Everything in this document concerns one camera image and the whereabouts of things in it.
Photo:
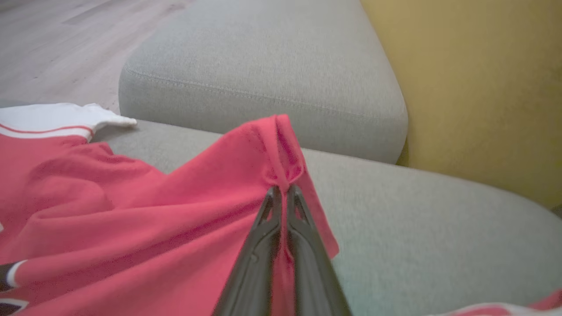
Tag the red shorts with white stripe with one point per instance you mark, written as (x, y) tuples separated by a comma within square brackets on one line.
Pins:
[(505, 310)]

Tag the red white numbered jersey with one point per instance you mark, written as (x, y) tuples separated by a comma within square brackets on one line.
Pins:
[(131, 228)]

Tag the yellow upholstered panel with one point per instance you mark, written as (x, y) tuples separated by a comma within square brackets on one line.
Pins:
[(483, 87)]

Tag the small grey sofa cushion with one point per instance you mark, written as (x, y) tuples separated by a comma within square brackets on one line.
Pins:
[(263, 66)]

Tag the large grey sofa seat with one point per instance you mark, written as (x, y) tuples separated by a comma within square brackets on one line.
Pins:
[(439, 241)]

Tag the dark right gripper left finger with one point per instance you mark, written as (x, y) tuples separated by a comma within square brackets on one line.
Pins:
[(259, 263)]

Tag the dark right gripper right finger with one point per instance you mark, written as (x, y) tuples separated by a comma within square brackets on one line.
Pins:
[(311, 272)]

